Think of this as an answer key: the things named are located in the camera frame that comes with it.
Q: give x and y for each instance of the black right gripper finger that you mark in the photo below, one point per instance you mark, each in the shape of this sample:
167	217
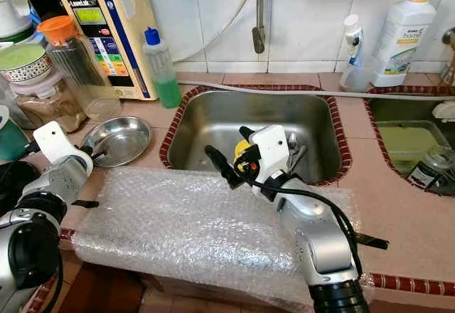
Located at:
222	165
247	134

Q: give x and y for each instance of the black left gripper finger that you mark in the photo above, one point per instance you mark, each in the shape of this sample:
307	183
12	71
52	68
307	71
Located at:
97	156

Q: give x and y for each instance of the yellow plastic bowl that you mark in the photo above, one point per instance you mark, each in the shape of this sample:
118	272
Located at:
240	149

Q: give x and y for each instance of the stainless steel plate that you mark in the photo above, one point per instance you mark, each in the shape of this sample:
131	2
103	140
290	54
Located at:
121	139

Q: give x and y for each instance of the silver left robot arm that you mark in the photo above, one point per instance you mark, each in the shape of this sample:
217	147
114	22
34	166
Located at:
60	179

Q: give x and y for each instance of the steel spoon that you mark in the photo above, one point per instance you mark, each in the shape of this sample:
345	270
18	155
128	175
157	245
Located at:
291	142

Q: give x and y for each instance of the white pipe along counter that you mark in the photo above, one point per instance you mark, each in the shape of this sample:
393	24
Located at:
291	89

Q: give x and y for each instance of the pink lid jar brown powder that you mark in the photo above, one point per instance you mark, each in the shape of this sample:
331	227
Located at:
43	110

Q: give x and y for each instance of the stainless steel sink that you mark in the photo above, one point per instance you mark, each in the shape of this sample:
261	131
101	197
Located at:
320	131

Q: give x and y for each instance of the teal plastic cup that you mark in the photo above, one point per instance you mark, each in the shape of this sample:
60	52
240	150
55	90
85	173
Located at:
12	142

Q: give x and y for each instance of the clear bubble wrap sheet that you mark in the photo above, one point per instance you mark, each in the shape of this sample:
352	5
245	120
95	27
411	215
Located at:
170	235

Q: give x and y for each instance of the glass jar orange lid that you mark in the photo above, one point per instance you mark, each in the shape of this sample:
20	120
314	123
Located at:
78	71

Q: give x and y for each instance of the green soap bottle blue cap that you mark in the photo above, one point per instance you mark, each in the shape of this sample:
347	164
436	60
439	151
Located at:
167	89

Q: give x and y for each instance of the clear plastic cup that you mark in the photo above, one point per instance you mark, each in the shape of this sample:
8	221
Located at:
355	78

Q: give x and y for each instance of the patterned bowl green lid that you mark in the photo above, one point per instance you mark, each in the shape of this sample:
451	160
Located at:
23	57

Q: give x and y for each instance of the small white bottle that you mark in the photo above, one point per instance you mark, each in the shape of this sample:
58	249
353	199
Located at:
352	35

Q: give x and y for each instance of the beige water ionizer machine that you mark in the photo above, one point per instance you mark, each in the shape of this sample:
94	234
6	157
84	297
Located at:
124	11

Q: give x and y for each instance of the small steel sink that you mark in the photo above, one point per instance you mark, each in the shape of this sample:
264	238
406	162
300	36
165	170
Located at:
394	114

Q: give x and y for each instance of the pale green cutting board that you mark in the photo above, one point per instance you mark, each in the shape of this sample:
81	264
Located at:
402	149

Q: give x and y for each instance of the white plastic canister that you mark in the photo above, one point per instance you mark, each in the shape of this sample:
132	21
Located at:
13	14

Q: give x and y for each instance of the glass jar black label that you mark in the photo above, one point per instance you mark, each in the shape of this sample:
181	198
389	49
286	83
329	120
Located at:
430	171

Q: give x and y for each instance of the white detergent bottle yellow cap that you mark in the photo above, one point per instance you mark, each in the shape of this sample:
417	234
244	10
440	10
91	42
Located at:
402	43

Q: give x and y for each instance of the chrome tap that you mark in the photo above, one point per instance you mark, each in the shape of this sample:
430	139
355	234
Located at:
449	57

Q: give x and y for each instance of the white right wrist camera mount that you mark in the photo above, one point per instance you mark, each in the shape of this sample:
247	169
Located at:
271	149

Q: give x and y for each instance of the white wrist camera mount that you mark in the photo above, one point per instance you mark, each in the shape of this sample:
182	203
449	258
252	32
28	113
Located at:
53	142
271	149

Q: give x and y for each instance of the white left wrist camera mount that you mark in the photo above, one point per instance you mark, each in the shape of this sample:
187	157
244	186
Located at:
53	142

